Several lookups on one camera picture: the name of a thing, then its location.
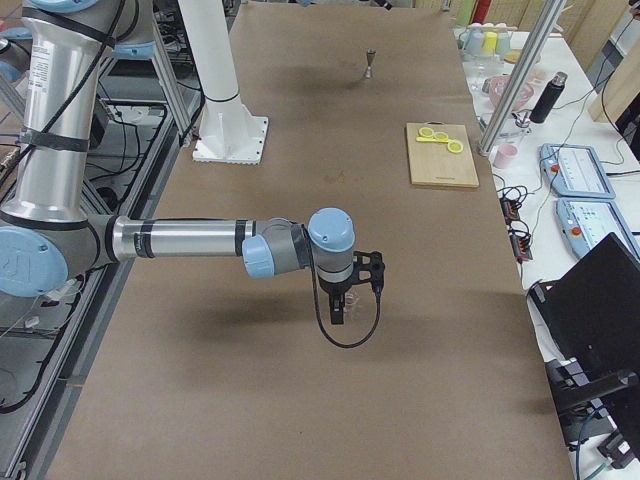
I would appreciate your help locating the lemon slice near handle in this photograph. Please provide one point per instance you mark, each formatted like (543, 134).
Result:
(426, 132)

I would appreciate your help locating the steel jigger measuring cup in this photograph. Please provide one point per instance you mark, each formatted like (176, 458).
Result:
(370, 57)

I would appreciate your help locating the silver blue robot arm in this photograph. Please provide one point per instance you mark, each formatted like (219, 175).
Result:
(59, 223)

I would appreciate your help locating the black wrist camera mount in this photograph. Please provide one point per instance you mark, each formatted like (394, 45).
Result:
(369, 268)

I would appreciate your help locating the lemon slice far end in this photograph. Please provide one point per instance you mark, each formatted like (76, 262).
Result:
(455, 146)

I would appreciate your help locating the aluminium frame post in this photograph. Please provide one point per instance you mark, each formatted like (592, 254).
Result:
(533, 46)

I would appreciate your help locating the pink bowl with ice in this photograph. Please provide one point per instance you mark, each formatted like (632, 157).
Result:
(498, 86)

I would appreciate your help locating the lower teach pendant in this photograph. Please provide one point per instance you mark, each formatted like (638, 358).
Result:
(586, 221)

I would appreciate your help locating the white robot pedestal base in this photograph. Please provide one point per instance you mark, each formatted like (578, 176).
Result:
(228, 132)

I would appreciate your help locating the black water bottle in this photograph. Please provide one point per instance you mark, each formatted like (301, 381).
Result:
(548, 98)

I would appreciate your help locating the black monitor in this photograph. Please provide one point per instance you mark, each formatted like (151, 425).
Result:
(592, 314)

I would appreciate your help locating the yellow cup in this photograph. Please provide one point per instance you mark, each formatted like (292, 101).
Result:
(489, 44)

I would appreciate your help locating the teach pendant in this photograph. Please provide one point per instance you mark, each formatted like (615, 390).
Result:
(575, 171)
(586, 221)

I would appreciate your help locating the wooden cutting board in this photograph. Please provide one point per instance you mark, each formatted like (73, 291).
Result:
(431, 164)

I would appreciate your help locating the pink plastic cup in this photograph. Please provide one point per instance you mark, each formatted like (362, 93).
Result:
(505, 155)

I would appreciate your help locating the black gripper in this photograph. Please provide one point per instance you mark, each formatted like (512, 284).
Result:
(333, 288)

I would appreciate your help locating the clear glass shaker cup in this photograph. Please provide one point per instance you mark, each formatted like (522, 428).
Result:
(351, 305)

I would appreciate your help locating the upper teach pendant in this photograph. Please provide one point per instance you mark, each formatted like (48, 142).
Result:
(575, 171)

